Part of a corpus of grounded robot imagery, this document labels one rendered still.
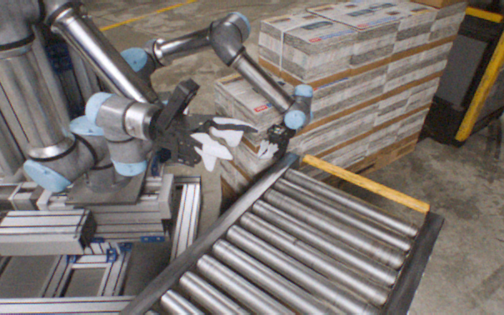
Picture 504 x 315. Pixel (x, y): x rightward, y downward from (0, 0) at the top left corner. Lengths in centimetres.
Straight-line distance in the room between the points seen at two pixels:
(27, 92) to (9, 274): 119
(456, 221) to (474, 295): 49
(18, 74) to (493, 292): 214
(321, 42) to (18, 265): 170
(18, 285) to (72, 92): 96
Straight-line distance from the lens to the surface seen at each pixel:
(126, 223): 133
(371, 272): 103
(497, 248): 243
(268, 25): 178
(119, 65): 91
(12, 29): 89
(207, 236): 104
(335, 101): 183
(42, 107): 97
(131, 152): 81
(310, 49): 157
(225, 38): 131
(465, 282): 218
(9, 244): 134
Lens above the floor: 161
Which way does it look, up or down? 39 degrees down
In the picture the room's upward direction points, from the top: straight up
